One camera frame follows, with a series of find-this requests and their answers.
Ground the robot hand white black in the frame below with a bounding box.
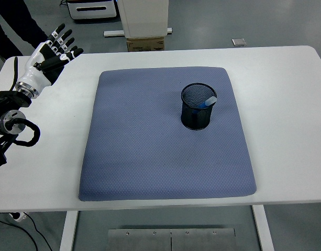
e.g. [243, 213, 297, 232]
[18, 23, 84, 95]

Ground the blue marker with clear cap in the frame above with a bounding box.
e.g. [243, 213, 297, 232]
[191, 96, 218, 117]

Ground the black mesh pen holder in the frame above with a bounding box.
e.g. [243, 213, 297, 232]
[180, 83, 218, 131]

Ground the person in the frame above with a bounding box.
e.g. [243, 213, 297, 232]
[0, 0, 50, 60]

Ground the white appliance with dark slot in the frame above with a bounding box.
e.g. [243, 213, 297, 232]
[65, 0, 119, 24]

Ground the white base bar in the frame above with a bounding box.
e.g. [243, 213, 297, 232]
[103, 27, 173, 38]

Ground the cardboard box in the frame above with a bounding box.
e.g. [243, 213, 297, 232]
[126, 36, 165, 52]

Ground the white cabinet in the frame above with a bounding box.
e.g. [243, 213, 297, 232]
[117, 0, 169, 39]

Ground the blue-grey textured mat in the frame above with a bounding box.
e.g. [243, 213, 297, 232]
[78, 66, 257, 202]

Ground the white table leg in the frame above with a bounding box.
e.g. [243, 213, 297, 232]
[251, 205, 275, 251]
[59, 211, 80, 251]

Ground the grey metal plate with screws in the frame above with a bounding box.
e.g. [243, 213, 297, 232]
[107, 228, 236, 251]

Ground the black floor cable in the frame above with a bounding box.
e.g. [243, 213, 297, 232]
[0, 213, 54, 251]

